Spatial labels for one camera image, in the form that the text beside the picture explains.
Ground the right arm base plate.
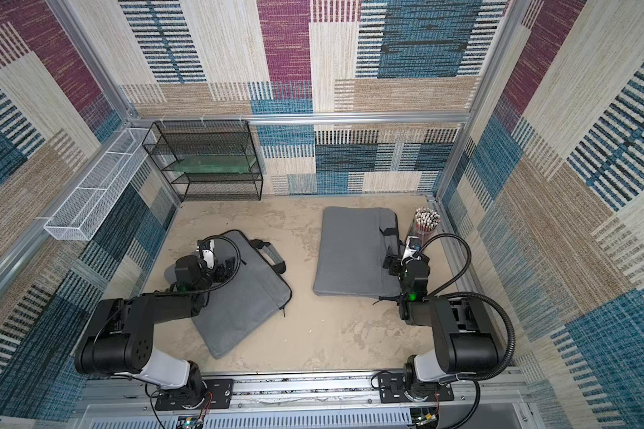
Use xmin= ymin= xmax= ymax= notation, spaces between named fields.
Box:
xmin=370 ymin=370 xmax=454 ymax=404

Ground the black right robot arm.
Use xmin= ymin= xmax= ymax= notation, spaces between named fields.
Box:
xmin=377 ymin=233 xmax=515 ymax=402

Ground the green mat on shelf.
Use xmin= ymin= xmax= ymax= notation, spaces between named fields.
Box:
xmin=172 ymin=156 xmax=257 ymax=173

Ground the black wire mesh shelf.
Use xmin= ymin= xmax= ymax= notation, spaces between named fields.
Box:
xmin=141 ymin=120 xmax=264 ymax=202

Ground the grey zippered laptop bag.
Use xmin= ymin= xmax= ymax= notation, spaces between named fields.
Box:
xmin=159 ymin=230 xmax=293 ymax=359

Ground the white slotted cable duct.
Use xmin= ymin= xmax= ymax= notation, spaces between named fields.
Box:
xmin=86 ymin=408 xmax=413 ymax=428

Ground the cup of coloured pencils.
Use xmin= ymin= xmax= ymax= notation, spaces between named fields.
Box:
xmin=406 ymin=207 xmax=440 ymax=251

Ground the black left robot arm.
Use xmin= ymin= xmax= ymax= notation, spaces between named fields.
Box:
xmin=74 ymin=235 xmax=242 ymax=409

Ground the white wire mesh basket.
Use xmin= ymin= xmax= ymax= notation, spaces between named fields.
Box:
xmin=44 ymin=128 xmax=148 ymax=241

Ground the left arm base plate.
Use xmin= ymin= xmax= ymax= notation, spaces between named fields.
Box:
xmin=154 ymin=379 xmax=234 ymax=411

